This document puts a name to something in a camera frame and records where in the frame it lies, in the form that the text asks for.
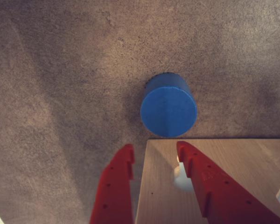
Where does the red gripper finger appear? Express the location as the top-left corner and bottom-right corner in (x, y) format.
(176, 140), (280, 224)
(89, 143), (135, 224)

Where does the blue cylinder block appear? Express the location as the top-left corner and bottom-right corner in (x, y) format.
(140, 72), (198, 138)

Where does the wooden shape sorter box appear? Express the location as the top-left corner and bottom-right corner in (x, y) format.
(134, 139), (280, 224)

